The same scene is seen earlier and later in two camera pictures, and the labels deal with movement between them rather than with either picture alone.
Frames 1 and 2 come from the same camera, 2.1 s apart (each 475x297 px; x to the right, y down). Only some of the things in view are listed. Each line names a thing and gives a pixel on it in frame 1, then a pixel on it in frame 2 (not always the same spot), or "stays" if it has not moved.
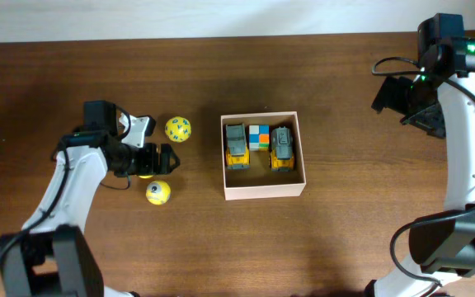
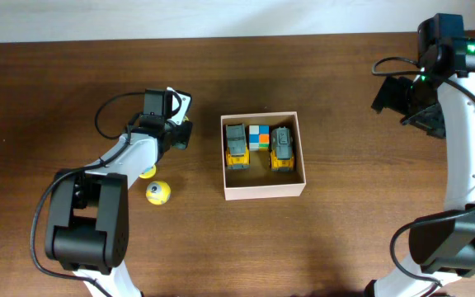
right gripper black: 423,120 stays
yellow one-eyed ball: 157,192 stays
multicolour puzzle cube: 259,137 stays
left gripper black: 152,167 -> 186,137
